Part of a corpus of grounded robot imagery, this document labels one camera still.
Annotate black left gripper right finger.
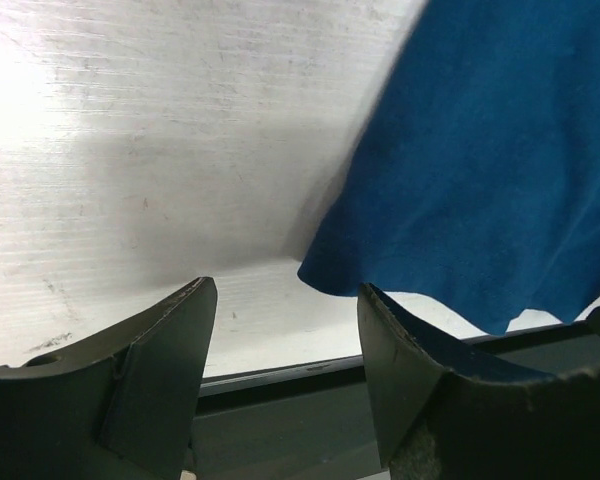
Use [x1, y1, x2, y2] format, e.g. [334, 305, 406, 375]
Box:
[357, 285, 600, 479]

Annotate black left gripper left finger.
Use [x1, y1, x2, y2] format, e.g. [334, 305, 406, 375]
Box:
[0, 277, 217, 479]

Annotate blue t shirt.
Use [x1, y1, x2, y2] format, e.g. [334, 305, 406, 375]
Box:
[298, 0, 600, 335]

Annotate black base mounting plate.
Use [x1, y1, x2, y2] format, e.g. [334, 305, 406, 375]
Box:
[179, 319, 600, 480]

